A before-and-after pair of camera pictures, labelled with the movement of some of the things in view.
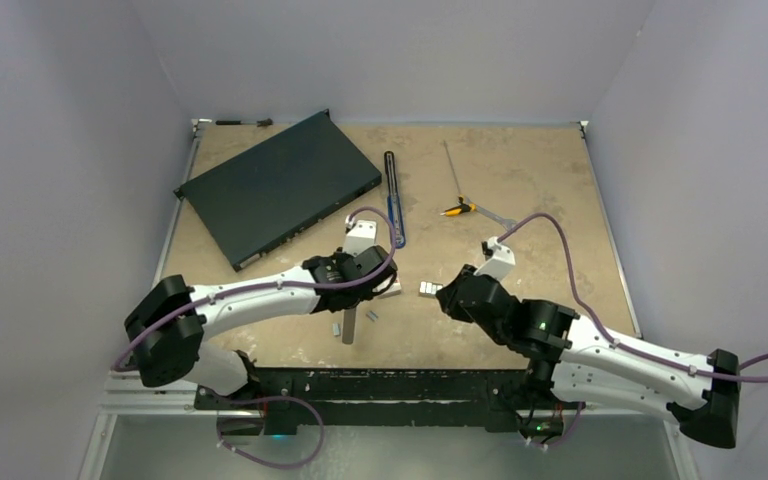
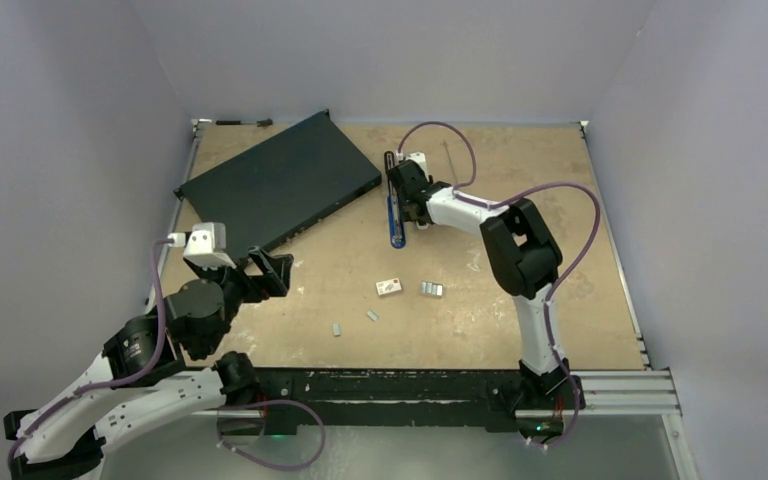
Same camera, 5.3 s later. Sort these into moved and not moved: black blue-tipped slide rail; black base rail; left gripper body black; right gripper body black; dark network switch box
Moved: left gripper body black; right gripper body black
Not moved: black blue-tipped slide rail; black base rail; dark network switch box
